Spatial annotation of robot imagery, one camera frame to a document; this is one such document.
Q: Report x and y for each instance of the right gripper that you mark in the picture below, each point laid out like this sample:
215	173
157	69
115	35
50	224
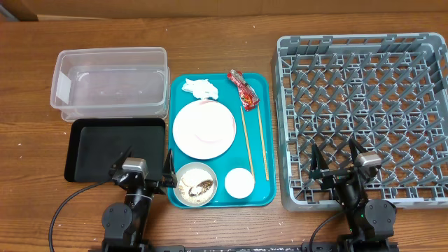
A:
332	176

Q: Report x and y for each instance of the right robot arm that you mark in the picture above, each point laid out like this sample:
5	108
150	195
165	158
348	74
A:
370	220

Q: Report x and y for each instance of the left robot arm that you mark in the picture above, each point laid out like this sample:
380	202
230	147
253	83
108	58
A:
125	223

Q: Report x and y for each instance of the grey bowl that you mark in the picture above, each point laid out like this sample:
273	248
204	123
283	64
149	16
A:
183	170

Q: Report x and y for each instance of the teal serving tray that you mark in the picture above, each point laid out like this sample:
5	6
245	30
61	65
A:
236	156

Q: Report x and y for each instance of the wooden chopstick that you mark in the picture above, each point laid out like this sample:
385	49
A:
263	144
247	141

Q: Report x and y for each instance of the grey dishwasher rack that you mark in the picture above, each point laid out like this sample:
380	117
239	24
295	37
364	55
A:
387	91

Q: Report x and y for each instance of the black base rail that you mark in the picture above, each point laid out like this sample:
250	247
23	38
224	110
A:
245	248

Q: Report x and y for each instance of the pink plate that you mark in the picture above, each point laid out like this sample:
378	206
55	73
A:
204	129

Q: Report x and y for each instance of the right wooden chopstick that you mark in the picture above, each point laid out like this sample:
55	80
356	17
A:
263	144

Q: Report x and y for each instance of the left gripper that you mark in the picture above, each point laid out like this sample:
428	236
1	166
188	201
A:
169	178

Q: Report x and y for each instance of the clear plastic bin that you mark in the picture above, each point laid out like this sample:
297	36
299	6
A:
126	82

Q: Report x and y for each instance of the crumpled white napkin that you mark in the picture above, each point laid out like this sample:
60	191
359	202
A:
201	89

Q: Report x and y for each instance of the rice and food scraps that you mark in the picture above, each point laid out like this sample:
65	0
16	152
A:
196	186

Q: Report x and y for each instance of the black tray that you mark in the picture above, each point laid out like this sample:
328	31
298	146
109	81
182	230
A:
96	144

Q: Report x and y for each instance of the red snack wrapper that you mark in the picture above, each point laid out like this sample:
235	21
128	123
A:
247	94

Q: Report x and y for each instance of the left wooden chopstick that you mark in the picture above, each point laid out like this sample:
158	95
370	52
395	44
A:
247	141

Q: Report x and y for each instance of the white cup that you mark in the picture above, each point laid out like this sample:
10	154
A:
239	183

